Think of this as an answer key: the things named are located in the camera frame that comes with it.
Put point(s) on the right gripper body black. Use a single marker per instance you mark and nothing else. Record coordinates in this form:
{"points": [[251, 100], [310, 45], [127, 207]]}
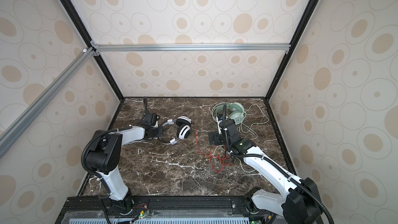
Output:
{"points": [[217, 138]]}

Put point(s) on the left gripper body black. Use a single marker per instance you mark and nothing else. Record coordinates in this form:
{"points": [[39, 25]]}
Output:
{"points": [[157, 132]]}

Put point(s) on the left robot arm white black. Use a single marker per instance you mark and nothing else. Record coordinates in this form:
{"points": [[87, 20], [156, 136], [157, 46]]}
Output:
{"points": [[101, 155]]}

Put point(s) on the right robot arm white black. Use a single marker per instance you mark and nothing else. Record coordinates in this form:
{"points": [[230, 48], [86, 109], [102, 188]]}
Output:
{"points": [[297, 200]]}

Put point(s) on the mint green headphones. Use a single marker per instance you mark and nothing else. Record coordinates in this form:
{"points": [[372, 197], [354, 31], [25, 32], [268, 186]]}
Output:
{"points": [[235, 111]]}

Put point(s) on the silver aluminium rail back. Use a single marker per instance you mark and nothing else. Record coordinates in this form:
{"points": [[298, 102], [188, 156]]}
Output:
{"points": [[191, 47]]}

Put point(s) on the silver aluminium rail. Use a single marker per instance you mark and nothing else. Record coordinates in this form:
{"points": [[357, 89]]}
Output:
{"points": [[191, 47], [18, 127]]}

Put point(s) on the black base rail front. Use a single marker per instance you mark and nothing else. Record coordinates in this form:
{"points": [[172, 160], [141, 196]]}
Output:
{"points": [[164, 210]]}

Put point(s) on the silver aluminium rail left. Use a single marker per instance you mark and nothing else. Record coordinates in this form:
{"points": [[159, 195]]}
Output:
{"points": [[18, 127]]}

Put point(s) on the black corner frame post left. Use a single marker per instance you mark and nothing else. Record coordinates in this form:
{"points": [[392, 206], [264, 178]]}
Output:
{"points": [[84, 34]]}

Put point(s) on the black corner frame post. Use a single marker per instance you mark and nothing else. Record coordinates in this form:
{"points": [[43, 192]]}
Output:
{"points": [[84, 34], [302, 24]]}

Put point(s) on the black corner frame post right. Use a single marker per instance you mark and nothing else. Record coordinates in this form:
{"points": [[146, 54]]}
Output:
{"points": [[302, 24]]}

